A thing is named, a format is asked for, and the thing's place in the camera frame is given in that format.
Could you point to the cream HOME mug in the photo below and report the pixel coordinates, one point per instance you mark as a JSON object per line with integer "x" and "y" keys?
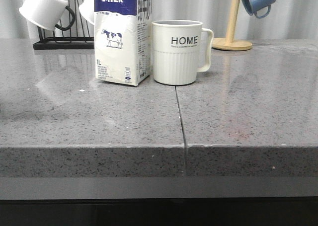
{"x": 176, "y": 49}

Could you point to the whole milk carton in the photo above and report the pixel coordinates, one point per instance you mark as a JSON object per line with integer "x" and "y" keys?
{"x": 122, "y": 40}

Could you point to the wooden mug tree stand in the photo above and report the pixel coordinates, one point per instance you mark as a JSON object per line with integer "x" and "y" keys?
{"x": 229, "y": 43}

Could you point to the black wire mug rack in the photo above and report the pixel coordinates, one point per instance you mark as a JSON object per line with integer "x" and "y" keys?
{"x": 79, "y": 36}

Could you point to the white mug black handle right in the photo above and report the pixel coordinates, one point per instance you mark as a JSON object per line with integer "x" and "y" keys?
{"x": 86, "y": 9}

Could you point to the white mug black handle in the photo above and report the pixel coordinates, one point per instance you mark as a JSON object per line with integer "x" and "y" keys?
{"x": 47, "y": 13}
{"x": 86, "y": 9}

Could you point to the white mug black handle left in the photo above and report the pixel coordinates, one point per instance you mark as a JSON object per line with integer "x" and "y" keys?
{"x": 47, "y": 13}

